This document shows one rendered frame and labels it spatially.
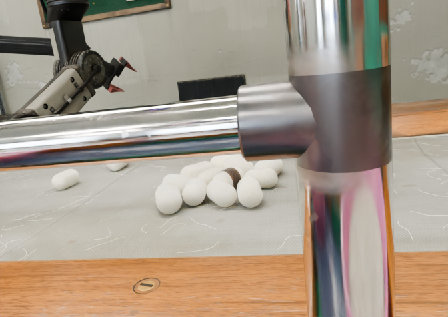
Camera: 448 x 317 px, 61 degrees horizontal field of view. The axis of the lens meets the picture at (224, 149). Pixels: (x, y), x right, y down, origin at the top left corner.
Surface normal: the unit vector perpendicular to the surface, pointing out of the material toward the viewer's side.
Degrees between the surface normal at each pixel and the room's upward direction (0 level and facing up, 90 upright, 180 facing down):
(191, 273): 0
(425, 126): 45
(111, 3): 90
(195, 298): 0
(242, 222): 0
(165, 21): 90
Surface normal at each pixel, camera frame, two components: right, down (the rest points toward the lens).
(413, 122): -0.21, -0.51
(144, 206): -0.12, -0.97
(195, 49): -0.22, 0.26
